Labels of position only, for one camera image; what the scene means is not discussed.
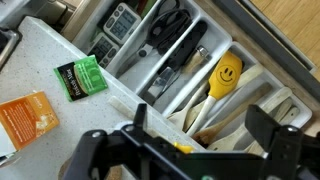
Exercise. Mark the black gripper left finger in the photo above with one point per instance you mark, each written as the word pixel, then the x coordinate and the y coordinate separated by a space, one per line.
pixel 140 115

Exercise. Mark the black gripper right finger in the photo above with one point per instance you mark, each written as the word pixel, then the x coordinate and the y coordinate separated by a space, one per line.
pixel 263 128

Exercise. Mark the dark wooden spatula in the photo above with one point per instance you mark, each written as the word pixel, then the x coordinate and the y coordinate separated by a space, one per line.
pixel 206 136

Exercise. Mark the wooden spoon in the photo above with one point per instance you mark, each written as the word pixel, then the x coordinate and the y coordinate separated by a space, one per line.
pixel 178 118

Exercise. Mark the green tea bag packet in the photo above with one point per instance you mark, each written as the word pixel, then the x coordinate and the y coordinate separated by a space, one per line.
pixel 81 78

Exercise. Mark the white drawer cutlery organizer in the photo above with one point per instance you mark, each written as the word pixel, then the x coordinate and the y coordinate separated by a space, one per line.
pixel 280 102

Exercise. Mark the white digital kitchen timer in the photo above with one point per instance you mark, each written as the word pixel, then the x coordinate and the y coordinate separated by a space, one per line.
pixel 122 23

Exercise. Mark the black handled knife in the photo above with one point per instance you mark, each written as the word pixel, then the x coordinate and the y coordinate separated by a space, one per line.
pixel 168 72

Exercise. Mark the black handled scissors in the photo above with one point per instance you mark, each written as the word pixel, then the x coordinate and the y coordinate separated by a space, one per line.
pixel 169 22

